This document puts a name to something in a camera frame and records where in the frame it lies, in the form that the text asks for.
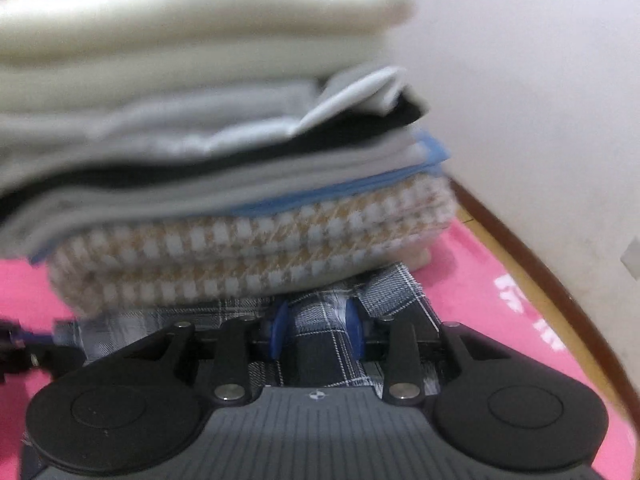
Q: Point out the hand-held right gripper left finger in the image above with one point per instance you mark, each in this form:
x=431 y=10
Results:
x=277 y=330

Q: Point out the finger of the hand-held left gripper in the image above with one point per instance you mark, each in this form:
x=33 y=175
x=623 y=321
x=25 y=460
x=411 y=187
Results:
x=50 y=357

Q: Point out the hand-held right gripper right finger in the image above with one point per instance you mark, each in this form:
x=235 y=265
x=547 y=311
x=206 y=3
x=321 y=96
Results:
x=354 y=330

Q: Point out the black white plaid pants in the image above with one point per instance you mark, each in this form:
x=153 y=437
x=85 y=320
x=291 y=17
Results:
x=325 y=325

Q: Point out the stack of folded clothes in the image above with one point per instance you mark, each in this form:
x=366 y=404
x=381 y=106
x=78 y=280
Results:
x=175 y=20

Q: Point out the beige folded cloth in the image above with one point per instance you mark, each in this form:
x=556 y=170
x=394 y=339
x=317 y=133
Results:
x=415 y=256

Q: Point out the pink floral bed sheet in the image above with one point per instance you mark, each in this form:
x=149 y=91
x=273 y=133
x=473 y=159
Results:
x=500 y=320

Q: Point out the white folded garment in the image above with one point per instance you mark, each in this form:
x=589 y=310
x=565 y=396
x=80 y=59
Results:
x=250 y=180

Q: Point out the black folded garment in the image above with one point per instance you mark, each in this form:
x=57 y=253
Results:
x=360 y=127

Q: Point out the brown skirting board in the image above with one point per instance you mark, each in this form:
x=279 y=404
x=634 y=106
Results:
x=550 y=270

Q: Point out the light grey folded garment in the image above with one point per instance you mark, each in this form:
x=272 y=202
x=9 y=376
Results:
x=200 y=125

